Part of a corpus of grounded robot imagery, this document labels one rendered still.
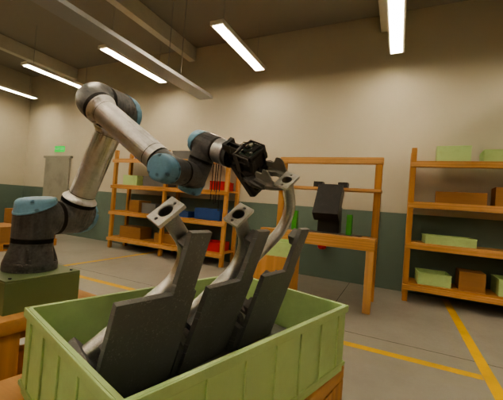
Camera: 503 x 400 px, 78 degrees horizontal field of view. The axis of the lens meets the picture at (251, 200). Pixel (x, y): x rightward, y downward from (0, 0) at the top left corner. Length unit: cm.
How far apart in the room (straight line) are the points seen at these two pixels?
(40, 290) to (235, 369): 73
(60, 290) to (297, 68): 587
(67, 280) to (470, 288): 485
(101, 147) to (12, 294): 50
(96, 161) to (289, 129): 518
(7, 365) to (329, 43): 623
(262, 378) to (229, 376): 9
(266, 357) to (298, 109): 574
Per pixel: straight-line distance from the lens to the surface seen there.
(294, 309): 97
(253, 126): 644
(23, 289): 112
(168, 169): 81
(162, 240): 672
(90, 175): 121
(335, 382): 94
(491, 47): 629
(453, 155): 518
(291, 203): 82
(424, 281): 515
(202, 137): 94
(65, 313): 83
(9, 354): 113
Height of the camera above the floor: 120
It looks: 1 degrees up
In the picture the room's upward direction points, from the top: 4 degrees clockwise
